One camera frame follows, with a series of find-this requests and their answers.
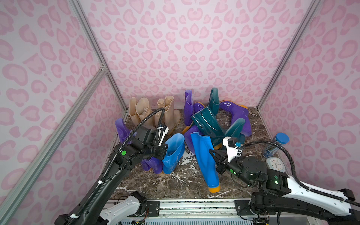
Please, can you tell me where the blue rain boot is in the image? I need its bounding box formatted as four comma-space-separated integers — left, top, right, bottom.
162, 133, 185, 174
191, 132, 220, 193

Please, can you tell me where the dark green rain boot front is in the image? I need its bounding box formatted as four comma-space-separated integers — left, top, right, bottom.
191, 106, 225, 150

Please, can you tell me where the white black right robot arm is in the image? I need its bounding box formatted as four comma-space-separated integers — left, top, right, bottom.
209, 137, 360, 225

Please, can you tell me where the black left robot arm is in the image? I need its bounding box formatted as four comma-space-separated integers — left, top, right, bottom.
54, 124, 169, 225

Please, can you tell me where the purple rain boot lying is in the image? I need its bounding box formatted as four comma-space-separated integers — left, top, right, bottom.
184, 90, 205, 126

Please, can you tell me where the white round alarm clock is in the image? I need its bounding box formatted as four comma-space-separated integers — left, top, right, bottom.
265, 157, 286, 173

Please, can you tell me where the blue capped clear bottle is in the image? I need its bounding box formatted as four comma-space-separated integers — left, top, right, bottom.
262, 132, 290, 158

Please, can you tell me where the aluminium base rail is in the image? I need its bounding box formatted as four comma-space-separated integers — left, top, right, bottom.
106, 197, 324, 225

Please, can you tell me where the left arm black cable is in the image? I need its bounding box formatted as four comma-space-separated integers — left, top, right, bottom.
64, 108, 166, 225

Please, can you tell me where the aluminium corner frame post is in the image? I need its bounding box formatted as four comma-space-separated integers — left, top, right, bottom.
1, 1, 123, 225

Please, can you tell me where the right aluminium corner post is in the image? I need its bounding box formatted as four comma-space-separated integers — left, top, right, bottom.
256, 0, 322, 111

